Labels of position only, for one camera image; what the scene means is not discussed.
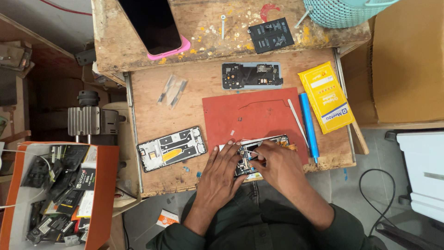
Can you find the person's left hand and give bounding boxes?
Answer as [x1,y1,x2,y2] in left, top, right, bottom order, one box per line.
[194,140,249,209]

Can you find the person's right hand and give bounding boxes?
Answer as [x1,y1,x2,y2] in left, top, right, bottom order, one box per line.
[248,139,308,196]

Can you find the phone with circuit board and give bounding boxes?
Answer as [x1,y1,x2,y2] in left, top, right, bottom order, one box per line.
[222,134,299,178]

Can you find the metal tweezers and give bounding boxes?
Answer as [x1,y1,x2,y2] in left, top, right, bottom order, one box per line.
[246,149,267,164]

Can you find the white plastic spudger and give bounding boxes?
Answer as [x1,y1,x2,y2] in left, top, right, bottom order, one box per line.
[287,99,309,149]

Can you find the blue screwdriver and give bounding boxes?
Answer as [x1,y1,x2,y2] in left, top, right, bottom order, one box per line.
[299,92,320,164]

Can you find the red work mat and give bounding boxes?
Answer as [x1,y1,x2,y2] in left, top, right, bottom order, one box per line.
[202,87,309,166]

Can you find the dark green shirt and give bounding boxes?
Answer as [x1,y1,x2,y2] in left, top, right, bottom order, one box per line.
[146,181,390,250]

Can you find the orange and white card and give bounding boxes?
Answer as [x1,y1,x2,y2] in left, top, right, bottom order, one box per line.
[156,209,180,228]

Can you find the yellow packet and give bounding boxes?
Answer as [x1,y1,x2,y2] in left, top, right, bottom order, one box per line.
[297,61,356,135]

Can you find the light blue phone back housing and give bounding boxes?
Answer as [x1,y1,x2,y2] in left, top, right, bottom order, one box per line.
[221,62,284,91]

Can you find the clear plastic bag with parts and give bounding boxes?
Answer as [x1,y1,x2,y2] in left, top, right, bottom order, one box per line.
[156,73,189,110]

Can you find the black phone battery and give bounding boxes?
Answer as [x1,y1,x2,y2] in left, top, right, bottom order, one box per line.
[247,17,296,55]

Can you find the grey metal machine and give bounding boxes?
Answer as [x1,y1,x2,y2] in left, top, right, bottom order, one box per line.
[67,90,126,145]

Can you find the white appliance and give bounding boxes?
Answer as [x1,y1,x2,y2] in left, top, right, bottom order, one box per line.
[396,130,444,223]

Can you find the black stand base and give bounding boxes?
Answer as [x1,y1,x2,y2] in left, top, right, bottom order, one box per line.
[375,221,444,250]

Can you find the orange box of phone batteries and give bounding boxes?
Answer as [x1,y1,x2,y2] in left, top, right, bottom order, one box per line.
[0,141,120,250]

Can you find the phone in pink case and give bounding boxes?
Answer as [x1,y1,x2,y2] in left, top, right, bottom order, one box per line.
[117,0,191,62]

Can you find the teal plastic basket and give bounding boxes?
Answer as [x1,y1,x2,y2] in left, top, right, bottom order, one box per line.
[303,0,400,29]

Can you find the brown cardboard box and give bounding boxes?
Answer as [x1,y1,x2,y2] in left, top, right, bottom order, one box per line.
[367,0,444,130]

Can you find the cluttered wooden shelf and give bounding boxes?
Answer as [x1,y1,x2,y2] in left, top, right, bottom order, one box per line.
[0,13,85,141]

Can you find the black phone display frame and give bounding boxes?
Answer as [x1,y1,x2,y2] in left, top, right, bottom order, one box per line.
[137,126,208,173]

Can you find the thin black wire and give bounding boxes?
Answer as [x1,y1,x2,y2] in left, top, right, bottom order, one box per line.
[238,99,289,112]

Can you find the black cable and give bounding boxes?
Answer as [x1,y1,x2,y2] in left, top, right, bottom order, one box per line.
[359,169,398,237]

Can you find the metal drawer rail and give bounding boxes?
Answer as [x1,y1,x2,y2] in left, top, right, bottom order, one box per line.
[123,72,144,194]
[332,47,357,164]

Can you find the white cable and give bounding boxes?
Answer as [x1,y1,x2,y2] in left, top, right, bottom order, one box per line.
[0,149,52,210]

